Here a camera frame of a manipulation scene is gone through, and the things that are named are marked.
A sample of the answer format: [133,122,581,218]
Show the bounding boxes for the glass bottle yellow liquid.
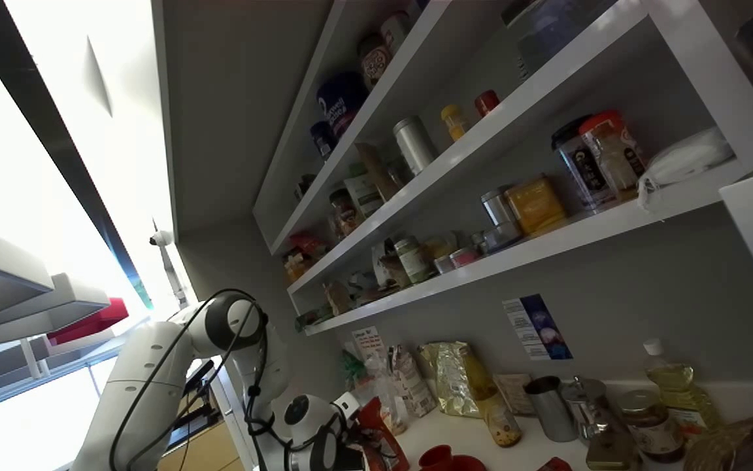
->
[476,383,525,451]

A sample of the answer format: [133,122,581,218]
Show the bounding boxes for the white camera pole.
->
[146,221,195,308]

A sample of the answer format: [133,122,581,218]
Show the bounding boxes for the glass jar dark contents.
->
[614,385,685,465]

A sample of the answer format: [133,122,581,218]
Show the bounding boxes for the large metal pot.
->
[502,0,617,79]

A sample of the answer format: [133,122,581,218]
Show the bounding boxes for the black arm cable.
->
[108,286,273,471]

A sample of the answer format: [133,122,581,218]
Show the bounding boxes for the green lidded glass jar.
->
[392,236,436,289]

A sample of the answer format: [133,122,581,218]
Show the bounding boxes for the yellow tea tin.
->
[502,175,570,238]

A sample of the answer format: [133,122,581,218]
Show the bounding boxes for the red lidded labelled jar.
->
[578,108,652,202]

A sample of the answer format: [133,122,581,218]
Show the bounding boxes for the red flat object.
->
[45,295,130,348]

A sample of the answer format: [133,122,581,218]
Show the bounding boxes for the silver white canister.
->
[392,112,439,177]

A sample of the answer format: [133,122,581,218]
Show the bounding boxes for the red round plate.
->
[446,451,490,471]

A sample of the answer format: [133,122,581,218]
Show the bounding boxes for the brown kraft pouch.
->
[491,371,536,419]

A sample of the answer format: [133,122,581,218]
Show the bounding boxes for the dark blue tin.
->
[315,69,368,138]

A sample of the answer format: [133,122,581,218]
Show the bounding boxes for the red mug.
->
[418,443,459,471]

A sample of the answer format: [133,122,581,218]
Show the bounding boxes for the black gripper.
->
[312,417,371,471]

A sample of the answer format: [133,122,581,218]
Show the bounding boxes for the small pink container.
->
[434,245,485,276]

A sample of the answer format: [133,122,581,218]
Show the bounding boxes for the steel canister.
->
[523,375,583,446]

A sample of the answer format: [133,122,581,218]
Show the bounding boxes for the white plastic bag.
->
[635,128,738,202]

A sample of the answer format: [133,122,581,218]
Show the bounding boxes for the small yellow jar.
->
[436,102,476,145]

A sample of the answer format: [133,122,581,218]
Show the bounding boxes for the clear oil bottle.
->
[640,336,720,433]

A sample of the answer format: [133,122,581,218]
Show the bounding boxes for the golden brown jar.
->
[421,234,459,261]

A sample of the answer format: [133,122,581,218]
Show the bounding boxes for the gold foil bag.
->
[415,337,499,422]

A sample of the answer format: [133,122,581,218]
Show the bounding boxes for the white wall shelf unit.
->
[252,0,753,340]

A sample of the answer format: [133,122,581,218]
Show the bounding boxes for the printed white snack bag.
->
[350,324,439,435]

